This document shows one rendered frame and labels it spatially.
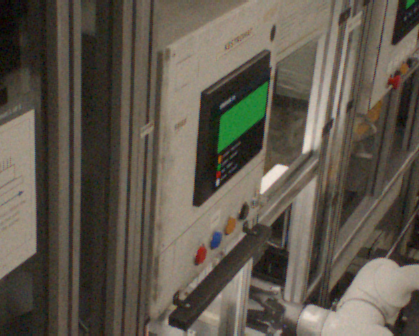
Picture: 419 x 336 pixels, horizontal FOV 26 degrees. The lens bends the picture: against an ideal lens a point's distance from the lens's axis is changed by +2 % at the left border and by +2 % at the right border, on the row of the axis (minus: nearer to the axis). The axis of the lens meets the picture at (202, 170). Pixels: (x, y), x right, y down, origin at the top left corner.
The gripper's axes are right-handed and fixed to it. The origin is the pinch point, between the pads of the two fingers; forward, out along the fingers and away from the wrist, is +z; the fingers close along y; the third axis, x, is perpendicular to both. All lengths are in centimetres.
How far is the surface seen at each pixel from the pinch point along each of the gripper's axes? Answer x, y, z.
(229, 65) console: 41, 74, -15
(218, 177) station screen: 47, 57, -18
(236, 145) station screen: 40, 60, -18
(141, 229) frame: 65, 55, -14
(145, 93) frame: 66, 77, -15
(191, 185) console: 52, 57, -15
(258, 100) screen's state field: 33, 66, -18
